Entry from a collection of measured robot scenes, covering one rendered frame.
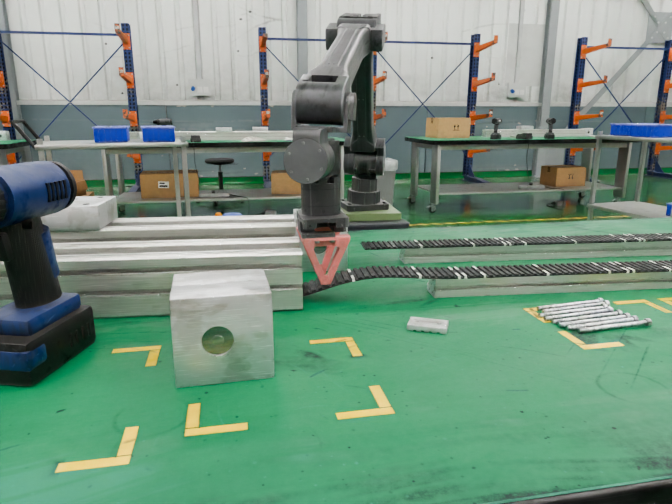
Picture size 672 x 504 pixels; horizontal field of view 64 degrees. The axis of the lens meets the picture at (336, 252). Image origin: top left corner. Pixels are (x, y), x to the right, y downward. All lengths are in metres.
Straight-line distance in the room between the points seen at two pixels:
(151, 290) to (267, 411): 0.32
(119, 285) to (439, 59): 8.49
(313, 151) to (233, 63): 7.80
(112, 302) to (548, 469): 0.57
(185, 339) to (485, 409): 0.30
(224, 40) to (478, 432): 8.12
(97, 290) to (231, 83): 7.70
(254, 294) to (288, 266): 0.21
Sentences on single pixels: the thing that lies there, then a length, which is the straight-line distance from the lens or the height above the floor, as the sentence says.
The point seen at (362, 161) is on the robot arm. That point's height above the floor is 0.93.
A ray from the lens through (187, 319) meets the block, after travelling 0.55.
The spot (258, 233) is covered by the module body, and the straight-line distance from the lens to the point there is 0.93.
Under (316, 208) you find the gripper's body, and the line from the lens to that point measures 0.76.
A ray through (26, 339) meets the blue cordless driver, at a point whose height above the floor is 0.83.
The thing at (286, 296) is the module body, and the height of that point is 0.80.
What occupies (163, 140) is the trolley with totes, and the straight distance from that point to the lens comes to 3.78.
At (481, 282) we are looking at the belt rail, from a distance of 0.84.
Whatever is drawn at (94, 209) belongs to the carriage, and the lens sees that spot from 0.96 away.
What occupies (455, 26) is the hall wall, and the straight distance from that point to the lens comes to 9.22.
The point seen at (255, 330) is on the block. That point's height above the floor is 0.84.
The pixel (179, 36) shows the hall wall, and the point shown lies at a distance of 8.52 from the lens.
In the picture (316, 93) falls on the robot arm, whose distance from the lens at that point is 0.75.
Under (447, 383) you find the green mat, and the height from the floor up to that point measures 0.78.
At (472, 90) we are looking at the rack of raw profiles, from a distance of 8.83.
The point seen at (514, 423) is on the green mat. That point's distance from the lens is 0.53.
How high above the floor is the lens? 1.05
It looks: 15 degrees down
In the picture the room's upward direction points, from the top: straight up
